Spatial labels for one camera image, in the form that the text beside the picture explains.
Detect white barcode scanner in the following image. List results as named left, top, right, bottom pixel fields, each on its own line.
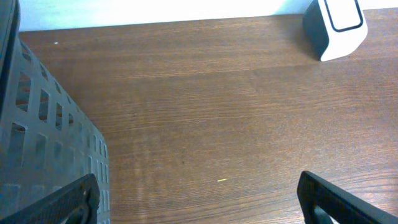
left=302, top=0, right=368, bottom=62

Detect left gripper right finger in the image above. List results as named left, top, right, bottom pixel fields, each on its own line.
left=297, top=170, right=397, bottom=224

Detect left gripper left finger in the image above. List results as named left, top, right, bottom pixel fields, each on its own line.
left=1, top=174, right=100, bottom=224

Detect grey plastic mesh basket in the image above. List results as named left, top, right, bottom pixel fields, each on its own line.
left=1, top=0, right=111, bottom=223

